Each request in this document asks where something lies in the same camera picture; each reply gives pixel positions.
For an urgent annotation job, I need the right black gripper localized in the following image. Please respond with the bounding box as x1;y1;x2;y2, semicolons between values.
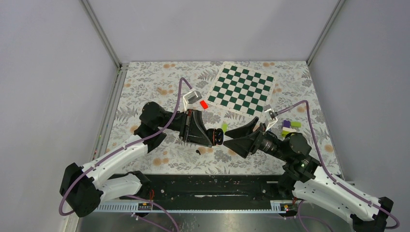
222;116;290;161

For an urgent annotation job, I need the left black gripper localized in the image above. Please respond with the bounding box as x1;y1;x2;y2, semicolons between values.
158;109;215;147

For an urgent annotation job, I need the black earbud charging case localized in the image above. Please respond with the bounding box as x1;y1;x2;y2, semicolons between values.
206;128;224;146

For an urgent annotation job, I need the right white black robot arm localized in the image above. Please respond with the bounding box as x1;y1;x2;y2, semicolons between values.
223;117;393;232

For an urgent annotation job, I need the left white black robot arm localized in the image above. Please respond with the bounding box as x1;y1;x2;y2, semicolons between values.
59;101;223;218

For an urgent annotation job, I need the lime green block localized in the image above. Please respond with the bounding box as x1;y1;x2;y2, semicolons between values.
221;123;228;133

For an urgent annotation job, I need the red block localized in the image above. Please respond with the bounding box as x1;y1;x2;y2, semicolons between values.
200;100;209;110

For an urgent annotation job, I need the purple green block stack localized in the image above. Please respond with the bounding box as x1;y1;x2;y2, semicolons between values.
281;120;301;138

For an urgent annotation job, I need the green white chessboard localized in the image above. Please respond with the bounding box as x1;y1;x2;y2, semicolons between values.
206;61;278;117

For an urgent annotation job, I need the floral patterned table mat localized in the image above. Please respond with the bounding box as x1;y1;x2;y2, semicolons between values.
106;61;342;175

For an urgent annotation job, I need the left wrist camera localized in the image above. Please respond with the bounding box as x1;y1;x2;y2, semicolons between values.
182;90;202;111

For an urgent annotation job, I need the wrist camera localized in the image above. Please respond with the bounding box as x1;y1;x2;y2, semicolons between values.
182;90;202;111
263;104;278;131

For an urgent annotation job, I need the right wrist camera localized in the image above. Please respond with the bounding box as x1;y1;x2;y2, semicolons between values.
263;104;278;131

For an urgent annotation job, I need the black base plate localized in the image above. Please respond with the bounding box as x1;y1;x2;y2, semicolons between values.
87;172;308;211

